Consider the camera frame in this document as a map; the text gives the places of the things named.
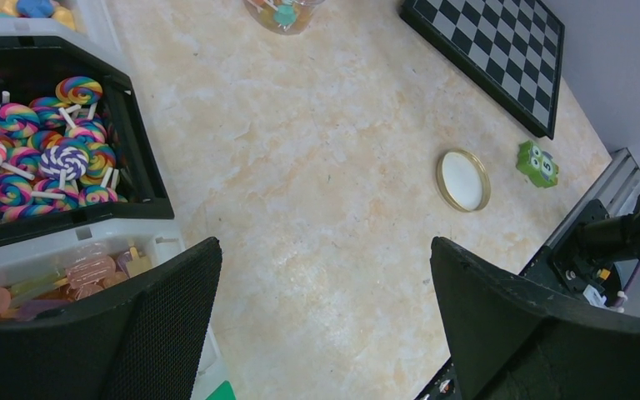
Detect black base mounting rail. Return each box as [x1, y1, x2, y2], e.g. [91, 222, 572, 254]
[414, 198, 630, 400]

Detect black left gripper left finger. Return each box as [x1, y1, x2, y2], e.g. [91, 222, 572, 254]
[0, 237, 223, 399]

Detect white bin orange gummies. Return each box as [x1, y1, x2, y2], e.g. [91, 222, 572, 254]
[0, 221, 230, 399]

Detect white round jar lid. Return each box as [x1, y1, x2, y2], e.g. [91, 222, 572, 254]
[435, 148, 491, 213]

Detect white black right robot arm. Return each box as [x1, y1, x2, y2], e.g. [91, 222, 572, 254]
[576, 194, 640, 263]

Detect black bin mixed candies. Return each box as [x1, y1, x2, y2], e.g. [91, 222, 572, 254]
[0, 36, 174, 247]

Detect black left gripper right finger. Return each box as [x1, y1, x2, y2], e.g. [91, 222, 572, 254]
[430, 237, 640, 399]

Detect green owl number card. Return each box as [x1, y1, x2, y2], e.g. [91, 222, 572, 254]
[516, 141, 559, 188]

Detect black white chessboard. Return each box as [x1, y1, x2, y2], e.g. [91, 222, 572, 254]
[399, 0, 565, 139]

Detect white bin round candies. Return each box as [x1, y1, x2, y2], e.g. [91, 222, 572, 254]
[0, 1, 121, 58]

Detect clear glass jar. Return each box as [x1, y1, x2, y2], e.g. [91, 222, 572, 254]
[242, 0, 325, 35]

